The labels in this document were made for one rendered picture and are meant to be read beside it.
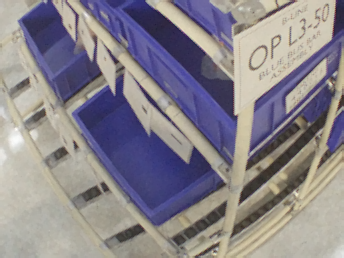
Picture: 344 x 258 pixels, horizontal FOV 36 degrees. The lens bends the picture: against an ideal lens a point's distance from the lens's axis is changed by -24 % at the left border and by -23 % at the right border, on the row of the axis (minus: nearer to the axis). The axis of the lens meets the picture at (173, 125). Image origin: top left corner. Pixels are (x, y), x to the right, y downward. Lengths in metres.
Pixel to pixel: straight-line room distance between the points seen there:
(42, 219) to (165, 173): 0.95
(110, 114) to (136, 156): 0.15
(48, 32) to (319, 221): 1.40
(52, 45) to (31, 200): 0.83
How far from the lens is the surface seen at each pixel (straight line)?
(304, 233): 2.44
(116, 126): 1.78
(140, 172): 1.72
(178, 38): 1.51
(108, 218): 2.46
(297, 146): 1.76
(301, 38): 1.01
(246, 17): 0.83
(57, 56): 1.97
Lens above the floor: 2.28
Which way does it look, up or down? 61 degrees down
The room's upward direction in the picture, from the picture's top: 5 degrees counter-clockwise
